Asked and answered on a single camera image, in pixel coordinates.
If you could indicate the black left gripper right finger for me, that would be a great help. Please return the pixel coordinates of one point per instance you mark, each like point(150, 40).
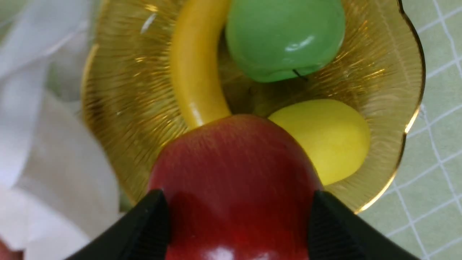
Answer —
point(337, 233)

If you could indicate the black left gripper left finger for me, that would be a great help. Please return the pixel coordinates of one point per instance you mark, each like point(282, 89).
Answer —
point(141, 234)

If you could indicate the red apple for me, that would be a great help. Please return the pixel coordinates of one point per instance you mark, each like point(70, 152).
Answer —
point(240, 188)

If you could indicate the white plastic bag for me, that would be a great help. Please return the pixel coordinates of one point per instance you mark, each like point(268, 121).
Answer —
point(58, 190)

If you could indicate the green checkered tablecloth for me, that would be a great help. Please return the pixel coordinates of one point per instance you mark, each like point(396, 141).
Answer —
point(421, 210)

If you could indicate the yellow lemon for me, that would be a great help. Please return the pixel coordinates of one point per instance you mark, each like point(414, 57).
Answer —
point(335, 136)

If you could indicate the green apple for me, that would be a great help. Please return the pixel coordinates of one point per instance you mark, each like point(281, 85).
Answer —
point(274, 40)

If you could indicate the yellow banana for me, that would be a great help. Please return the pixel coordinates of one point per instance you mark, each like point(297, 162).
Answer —
point(194, 61)

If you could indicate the gold wire fruit basket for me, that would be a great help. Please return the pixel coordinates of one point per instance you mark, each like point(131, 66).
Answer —
point(128, 101)

